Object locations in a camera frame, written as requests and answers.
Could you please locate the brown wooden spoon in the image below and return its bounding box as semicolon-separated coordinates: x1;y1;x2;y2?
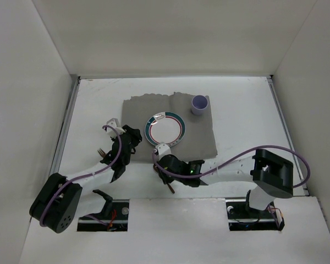
153;165;175;194

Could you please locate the grey cloth placemat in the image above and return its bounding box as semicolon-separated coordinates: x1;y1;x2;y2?
122;92;217;163

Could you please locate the brown wooden fork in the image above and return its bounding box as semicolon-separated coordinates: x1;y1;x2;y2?
97;148;111;163

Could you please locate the white plate green rim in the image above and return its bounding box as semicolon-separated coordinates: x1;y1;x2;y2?
144;112;186;147

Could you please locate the purple plastic cup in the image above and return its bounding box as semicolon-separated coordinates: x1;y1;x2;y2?
191;95;208;116

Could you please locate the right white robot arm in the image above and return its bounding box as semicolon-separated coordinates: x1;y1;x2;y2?
152;145;294;211

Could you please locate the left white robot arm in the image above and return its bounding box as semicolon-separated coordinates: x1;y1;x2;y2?
29;123;142;234

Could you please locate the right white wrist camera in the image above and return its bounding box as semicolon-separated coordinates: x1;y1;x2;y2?
155;142;172;159

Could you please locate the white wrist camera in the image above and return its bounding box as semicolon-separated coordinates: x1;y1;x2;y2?
102;118;125;138
155;142;172;159

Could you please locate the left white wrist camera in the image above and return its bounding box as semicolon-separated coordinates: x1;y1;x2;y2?
102;118;125;138

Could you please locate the left aluminium table rail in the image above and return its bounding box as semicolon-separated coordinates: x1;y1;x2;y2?
48;74;80;176

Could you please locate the aluminium table rail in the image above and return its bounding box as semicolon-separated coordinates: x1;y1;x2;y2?
267;75;305;182
48;74;80;176

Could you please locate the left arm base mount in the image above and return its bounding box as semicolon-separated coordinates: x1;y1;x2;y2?
76;190;130;232

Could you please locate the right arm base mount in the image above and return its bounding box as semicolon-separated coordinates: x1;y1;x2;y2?
225;196;285;232

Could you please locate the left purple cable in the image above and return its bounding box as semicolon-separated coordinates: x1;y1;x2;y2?
39;124;123;228

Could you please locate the right aluminium table rail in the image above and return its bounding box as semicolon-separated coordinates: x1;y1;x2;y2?
267;75;305;182

